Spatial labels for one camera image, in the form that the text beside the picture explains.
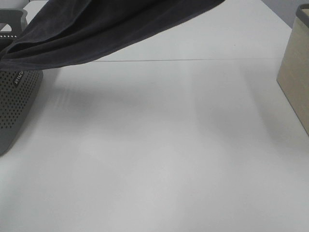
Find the grey perforated plastic basket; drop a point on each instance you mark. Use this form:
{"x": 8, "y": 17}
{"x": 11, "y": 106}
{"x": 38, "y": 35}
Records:
{"x": 19, "y": 88}

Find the dark navy towel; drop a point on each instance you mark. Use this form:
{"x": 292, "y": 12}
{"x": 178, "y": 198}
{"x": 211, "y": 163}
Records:
{"x": 72, "y": 32}

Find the beige bin with grey rim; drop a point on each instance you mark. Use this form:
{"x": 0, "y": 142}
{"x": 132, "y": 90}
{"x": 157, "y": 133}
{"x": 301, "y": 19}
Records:
{"x": 293, "y": 76}

